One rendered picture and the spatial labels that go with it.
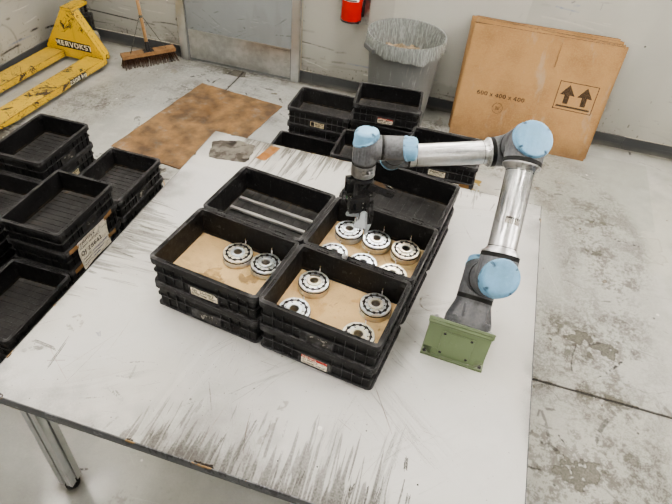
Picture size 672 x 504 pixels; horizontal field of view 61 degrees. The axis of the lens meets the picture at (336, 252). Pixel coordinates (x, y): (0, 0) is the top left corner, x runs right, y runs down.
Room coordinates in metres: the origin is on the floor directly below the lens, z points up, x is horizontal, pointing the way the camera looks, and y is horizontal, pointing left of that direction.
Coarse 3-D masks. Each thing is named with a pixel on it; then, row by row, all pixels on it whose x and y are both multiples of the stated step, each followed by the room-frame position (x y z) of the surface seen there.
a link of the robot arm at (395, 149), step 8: (384, 136) 1.49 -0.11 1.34; (392, 136) 1.49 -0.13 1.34; (400, 136) 1.49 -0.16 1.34; (408, 136) 1.50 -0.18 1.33; (384, 144) 1.46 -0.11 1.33; (392, 144) 1.46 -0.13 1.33; (400, 144) 1.46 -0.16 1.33; (408, 144) 1.47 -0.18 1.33; (416, 144) 1.47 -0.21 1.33; (384, 152) 1.45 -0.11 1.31; (392, 152) 1.45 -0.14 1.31; (400, 152) 1.45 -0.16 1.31; (408, 152) 1.45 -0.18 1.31; (416, 152) 1.46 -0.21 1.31; (384, 160) 1.46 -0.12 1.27; (392, 160) 1.46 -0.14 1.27; (400, 160) 1.46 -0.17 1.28; (408, 160) 1.46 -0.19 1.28
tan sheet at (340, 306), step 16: (304, 272) 1.39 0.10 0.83; (288, 288) 1.31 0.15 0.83; (336, 288) 1.33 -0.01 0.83; (352, 288) 1.34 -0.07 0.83; (320, 304) 1.25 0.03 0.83; (336, 304) 1.26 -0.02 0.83; (352, 304) 1.27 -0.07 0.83; (320, 320) 1.19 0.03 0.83; (336, 320) 1.19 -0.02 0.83; (352, 320) 1.20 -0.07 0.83
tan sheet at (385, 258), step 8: (336, 224) 1.67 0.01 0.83; (328, 240) 1.57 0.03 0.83; (336, 240) 1.58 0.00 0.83; (392, 240) 1.61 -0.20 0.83; (352, 248) 1.54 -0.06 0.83; (360, 248) 1.55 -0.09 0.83; (376, 256) 1.51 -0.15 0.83; (384, 256) 1.52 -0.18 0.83; (400, 264) 1.48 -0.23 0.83; (416, 264) 1.49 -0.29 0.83; (408, 272) 1.45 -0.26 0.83
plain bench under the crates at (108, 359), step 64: (192, 192) 1.95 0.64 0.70; (128, 256) 1.52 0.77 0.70; (448, 256) 1.70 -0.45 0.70; (64, 320) 1.19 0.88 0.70; (128, 320) 1.22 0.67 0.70; (192, 320) 1.24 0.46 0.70; (512, 320) 1.39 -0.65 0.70; (0, 384) 0.93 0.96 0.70; (64, 384) 0.95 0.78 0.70; (128, 384) 0.97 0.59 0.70; (192, 384) 0.99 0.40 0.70; (256, 384) 1.01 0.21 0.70; (320, 384) 1.04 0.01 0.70; (384, 384) 1.06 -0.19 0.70; (448, 384) 1.09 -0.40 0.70; (512, 384) 1.11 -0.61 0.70; (64, 448) 0.97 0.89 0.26; (192, 448) 0.79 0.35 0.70; (256, 448) 0.80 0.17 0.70; (320, 448) 0.82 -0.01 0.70; (384, 448) 0.84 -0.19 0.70; (448, 448) 0.86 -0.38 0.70; (512, 448) 0.88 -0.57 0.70
